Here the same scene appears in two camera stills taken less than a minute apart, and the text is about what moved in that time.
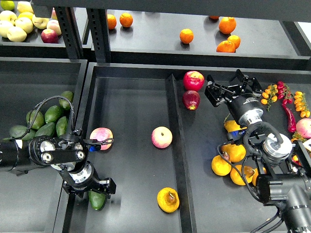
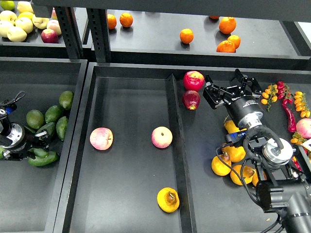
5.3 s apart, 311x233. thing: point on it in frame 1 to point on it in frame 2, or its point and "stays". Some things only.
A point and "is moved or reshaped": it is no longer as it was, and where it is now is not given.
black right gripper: (246, 108) stays
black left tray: (30, 202) stays
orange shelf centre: (186, 36) stays
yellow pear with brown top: (168, 199) stays
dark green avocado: (96, 199) is moved or reshaped
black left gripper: (88, 179) to (22, 139)
